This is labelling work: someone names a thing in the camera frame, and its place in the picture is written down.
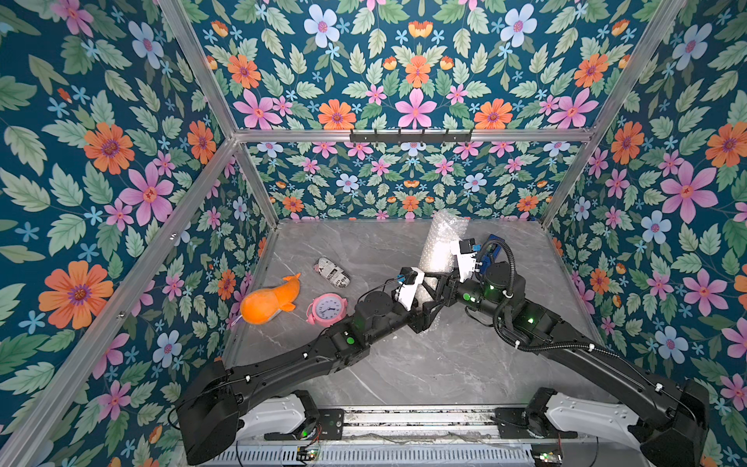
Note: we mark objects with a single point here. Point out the newspaper print wrapped vase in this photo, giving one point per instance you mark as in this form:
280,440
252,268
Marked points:
331,272

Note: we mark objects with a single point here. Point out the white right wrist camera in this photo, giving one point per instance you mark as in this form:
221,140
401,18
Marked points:
465,252

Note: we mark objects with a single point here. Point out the black hook rail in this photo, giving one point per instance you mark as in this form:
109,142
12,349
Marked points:
390,137

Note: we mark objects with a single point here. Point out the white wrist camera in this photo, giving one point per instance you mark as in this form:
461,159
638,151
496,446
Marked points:
409,279
465,252

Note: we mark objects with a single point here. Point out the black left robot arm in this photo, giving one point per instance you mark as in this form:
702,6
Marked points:
209,410

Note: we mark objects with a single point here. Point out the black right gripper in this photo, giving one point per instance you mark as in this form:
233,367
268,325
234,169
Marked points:
450,280

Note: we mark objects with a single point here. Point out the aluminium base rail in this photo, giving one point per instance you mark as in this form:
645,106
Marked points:
288,419

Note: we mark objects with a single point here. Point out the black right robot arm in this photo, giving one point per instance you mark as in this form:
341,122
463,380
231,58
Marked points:
666,421

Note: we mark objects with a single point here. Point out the pink alarm clock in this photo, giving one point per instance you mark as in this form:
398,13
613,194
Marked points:
327,310

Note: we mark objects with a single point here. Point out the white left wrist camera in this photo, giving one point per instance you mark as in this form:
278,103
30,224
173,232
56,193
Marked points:
409,279

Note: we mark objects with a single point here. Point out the aluminium frame struts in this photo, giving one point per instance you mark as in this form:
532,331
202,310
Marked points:
132,218

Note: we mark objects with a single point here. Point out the blue rectangular box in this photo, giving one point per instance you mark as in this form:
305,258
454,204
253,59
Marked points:
493,253

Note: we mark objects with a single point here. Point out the orange plush whale toy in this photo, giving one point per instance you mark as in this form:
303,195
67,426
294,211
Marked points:
262,305

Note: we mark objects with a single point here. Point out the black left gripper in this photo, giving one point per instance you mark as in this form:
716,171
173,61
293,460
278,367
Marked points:
418,320

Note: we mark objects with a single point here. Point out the white perforated cable tray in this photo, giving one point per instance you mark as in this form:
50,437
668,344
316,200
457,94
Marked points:
375,455

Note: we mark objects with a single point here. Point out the clear bubble wrap sheet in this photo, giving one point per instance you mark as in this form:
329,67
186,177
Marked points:
445,231

